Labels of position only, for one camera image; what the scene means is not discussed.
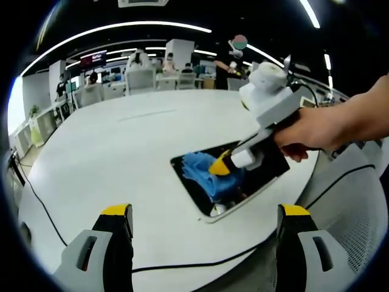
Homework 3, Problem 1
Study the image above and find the red wall screen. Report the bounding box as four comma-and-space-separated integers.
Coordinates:
80, 50, 108, 69

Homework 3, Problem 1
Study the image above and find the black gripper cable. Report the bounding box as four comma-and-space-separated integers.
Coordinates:
288, 81, 320, 108

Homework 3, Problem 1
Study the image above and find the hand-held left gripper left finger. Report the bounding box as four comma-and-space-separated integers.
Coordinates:
53, 203, 134, 292

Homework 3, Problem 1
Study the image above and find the white low-back chair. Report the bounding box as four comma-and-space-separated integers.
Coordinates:
177, 72, 197, 90

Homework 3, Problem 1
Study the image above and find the blue cleaning cloth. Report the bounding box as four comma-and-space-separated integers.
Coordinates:
182, 151, 247, 203

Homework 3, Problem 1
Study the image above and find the short ceiling light strip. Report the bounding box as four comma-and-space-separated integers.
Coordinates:
299, 0, 322, 29

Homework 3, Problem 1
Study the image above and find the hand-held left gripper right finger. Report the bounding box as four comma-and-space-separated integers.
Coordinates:
275, 204, 361, 292

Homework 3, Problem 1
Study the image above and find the white mesh office chair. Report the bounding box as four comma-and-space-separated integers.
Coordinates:
299, 145, 384, 274

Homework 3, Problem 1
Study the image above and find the ceiling air vent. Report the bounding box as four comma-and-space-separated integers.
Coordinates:
117, 0, 170, 9

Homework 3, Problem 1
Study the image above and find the long curved ceiling light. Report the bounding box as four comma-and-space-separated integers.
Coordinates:
21, 21, 213, 77

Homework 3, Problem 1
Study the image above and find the black cable on table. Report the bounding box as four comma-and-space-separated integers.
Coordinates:
131, 243, 279, 273

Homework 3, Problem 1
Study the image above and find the black cable over chair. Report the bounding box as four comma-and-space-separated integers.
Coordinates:
305, 164, 376, 211

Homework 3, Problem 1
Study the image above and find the person's right hand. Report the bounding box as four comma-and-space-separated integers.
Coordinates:
275, 106, 339, 164

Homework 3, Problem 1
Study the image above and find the white low shelf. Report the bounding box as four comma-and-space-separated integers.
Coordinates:
29, 114, 57, 148

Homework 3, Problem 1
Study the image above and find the black tripod stand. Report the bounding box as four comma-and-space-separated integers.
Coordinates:
7, 153, 27, 187

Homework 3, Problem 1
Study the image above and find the black cable by tripod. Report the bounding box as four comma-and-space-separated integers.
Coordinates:
12, 155, 68, 246

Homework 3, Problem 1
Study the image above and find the white machine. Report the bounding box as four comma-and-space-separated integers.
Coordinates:
126, 48, 153, 69

